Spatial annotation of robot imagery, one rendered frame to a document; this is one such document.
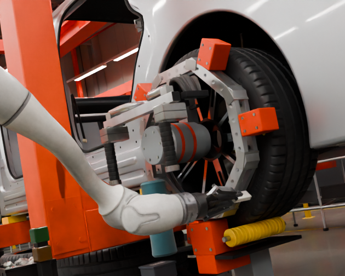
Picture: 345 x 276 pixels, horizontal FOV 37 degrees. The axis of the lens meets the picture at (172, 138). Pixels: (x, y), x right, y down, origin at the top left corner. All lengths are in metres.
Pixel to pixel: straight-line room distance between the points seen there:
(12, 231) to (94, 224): 1.96
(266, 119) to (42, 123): 0.67
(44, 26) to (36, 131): 0.97
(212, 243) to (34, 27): 1.07
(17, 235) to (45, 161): 2.03
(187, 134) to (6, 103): 0.71
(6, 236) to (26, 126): 2.77
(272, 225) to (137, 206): 0.61
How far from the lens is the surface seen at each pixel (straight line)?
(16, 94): 1.19
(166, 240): 1.79
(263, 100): 1.62
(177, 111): 1.53
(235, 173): 1.61
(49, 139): 1.23
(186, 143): 1.69
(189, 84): 1.59
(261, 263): 1.89
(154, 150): 1.68
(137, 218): 1.34
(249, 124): 1.55
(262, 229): 1.76
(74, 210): 2.00
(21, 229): 3.98
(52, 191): 1.98
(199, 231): 1.78
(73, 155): 1.28
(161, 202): 1.37
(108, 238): 2.07
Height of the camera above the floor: 0.69
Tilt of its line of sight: 6 degrees up
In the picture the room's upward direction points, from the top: 10 degrees counter-clockwise
